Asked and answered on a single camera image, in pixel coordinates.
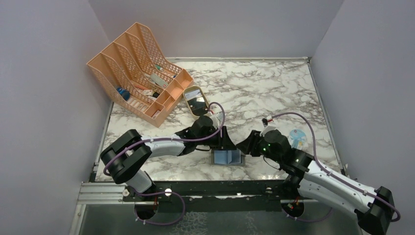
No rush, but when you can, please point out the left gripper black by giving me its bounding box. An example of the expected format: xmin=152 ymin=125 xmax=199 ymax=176
xmin=196 ymin=126 xmax=236 ymax=151

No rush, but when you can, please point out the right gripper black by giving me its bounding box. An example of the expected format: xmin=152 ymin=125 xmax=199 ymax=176
xmin=237 ymin=129 xmax=282 ymax=165

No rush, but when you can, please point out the grey leather card holder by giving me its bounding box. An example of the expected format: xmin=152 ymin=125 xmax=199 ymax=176
xmin=211 ymin=149 xmax=245 ymax=166

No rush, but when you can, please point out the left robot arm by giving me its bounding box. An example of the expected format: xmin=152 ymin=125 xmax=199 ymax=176
xmin=99 ymin=116 xmax=237 ymax=201

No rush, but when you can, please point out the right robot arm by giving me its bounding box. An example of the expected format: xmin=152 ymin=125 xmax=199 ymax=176
xmin=236 ymin=130 xmax=394 ymax=235

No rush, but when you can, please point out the stack of credit cards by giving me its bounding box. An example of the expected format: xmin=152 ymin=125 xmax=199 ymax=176
xmin=184 ymin=89 xmax=208 ymax=116

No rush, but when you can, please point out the beige oval tray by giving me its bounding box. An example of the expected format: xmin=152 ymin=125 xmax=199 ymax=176
xmin=183 ymin=86 xmax=209 ymax=119

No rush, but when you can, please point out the white tube in organizer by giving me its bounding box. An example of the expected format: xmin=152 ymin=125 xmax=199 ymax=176
xmin=144 ymin=73 xmax=168 ymax=89

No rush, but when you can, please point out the orange plastic file organizer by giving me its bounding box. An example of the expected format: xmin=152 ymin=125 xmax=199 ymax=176
xmin=87 ymin=23 xmax=194 ymax=127

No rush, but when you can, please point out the blue item in organizer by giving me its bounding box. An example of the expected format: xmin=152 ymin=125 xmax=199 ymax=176
xmin=116 ymin=87 xmax=131 ymax=101

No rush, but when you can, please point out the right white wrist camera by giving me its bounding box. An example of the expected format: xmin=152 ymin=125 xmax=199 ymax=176
xmin=260 ymin=116 xmax=277 ymax=136

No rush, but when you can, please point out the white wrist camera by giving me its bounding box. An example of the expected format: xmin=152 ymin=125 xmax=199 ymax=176
xmin=260 ymin=116 xmax=277 ymax=136
xmin=207 ymin=111 xmax=224 ymax=127

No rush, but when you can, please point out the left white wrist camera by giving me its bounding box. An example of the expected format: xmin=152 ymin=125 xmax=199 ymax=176
xmin=207 ymin=111 xmax=224 ymax=127

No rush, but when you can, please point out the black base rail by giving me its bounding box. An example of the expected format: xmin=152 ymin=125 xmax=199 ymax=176
xmin=123 ymin=180 xmax=304 ymax=226

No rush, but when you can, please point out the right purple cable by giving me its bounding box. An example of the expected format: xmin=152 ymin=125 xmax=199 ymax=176
xmin=264 ymin=112 xmax=401 ymax=223

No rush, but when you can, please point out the purple cable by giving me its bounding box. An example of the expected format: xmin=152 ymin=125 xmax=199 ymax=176
xmin=103 ymin=102 xmax=226 ymax=226
xmin=264 ymin=112 xmax=401 ymax=223

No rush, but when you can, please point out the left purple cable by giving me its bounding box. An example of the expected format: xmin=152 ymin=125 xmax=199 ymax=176
xmin=103 ymin=102 xmax=226 ymax=226

